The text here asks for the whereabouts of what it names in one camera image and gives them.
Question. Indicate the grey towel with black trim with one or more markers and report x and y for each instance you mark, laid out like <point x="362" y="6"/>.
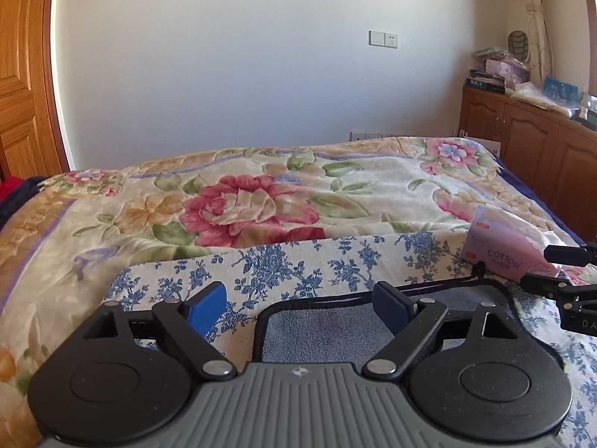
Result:
<point x="322" y="327"/>

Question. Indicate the pink box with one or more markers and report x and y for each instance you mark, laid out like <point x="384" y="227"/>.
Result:
<point x="506" y="70"/>

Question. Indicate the floral curtain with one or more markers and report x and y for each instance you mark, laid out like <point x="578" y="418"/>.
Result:
<point x="536" y="18"/>

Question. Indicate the blue floral bed sheet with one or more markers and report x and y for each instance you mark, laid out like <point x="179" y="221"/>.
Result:
<point x="298" y="261"/>

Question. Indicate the dark blue cloth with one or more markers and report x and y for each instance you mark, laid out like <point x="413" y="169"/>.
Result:
<point x="21" y="200"/>

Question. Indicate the dark flat box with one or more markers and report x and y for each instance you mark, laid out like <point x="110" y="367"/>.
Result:
<point x="485" y="85"/>

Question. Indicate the wooden cabinet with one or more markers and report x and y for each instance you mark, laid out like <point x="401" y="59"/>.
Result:
<point x="536" y="140"/>

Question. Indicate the wooden door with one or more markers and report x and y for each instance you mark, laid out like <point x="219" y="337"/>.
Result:
<point x="23" y="70"/>

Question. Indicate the clear plastic bag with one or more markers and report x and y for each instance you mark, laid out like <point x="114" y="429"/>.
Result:
<point x="536" y="95"/>

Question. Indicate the grey oval hand fan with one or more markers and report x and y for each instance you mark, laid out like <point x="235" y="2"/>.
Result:
<point x="518" y="45"/>

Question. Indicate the pink tissue pack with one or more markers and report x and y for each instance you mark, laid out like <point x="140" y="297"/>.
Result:
<point x="501" y="247"/>

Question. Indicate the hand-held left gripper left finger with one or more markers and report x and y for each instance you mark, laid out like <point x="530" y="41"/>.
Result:
<point x="208" y="309"/>

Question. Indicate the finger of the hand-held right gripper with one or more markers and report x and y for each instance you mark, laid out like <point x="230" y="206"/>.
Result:
<point x="545" y="283"/>
<point x="570" y="255"/>

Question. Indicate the red cloth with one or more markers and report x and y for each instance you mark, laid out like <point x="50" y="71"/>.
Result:
<point x="10" y="190"/>

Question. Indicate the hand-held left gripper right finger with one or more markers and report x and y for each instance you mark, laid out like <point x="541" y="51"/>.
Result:
<point x="391" y="299"/>

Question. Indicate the white wall switch plate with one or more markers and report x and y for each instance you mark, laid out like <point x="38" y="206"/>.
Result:
<point x="384" y="39"/>

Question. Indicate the blue printed box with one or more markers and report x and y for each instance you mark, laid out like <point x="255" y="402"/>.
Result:
<point x="561" y="89"/>

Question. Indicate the floral plush blanket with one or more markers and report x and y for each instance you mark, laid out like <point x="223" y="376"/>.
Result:
<point x="224" y="196"/>

